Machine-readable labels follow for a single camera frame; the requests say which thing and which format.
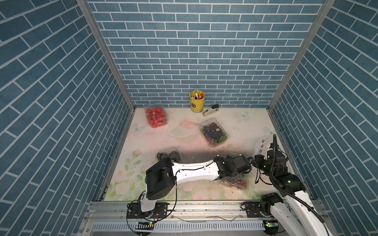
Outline white fruit sticker sheet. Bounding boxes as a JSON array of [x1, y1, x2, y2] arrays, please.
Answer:
[[253, 138, 270, 156]]

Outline clear box of blueberries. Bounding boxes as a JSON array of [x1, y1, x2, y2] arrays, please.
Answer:
[[199, 118, 229, 147]]

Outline clear box of avocados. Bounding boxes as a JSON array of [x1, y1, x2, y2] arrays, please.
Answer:
[[157, 147, 182, 163]]

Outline clear box of mixed grapes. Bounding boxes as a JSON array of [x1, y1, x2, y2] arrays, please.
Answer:
[[221, 152, 251, 190]]

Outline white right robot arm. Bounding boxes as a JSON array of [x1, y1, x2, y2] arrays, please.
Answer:
[[255, 134, 332, 236]]

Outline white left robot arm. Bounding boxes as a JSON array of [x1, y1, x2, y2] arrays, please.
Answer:
[[138, 154, 252, 213]]

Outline grey desk stapler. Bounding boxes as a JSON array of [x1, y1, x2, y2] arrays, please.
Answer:
[[202, 104, 219, 117]]

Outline yellow pen cup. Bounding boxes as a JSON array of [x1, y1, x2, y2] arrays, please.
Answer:
[[190, 90, 205, 113]]

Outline clear box of strawberries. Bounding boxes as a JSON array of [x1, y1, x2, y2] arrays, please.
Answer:
[[145, 103, 168, 128]]

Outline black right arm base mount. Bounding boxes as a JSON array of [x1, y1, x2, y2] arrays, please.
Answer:
[[240, 192, 287, 218]]

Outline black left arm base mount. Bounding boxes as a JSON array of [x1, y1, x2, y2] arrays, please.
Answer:
[[127, 201, 169, 221]]

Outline aluminium front rail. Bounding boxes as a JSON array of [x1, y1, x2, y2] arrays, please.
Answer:
[[83, 200, 274, 223]]

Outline aluminium corner post right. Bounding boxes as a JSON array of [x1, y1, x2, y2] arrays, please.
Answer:
[[267, 0, 335, 113]]

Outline aluminium corner post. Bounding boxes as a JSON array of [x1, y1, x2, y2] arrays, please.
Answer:
[[77, 0, 135, 112], [267, 0, 335, 113]]

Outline aluminium corner post left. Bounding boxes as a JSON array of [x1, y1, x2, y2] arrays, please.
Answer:
[[77, 0, 135, 112]]

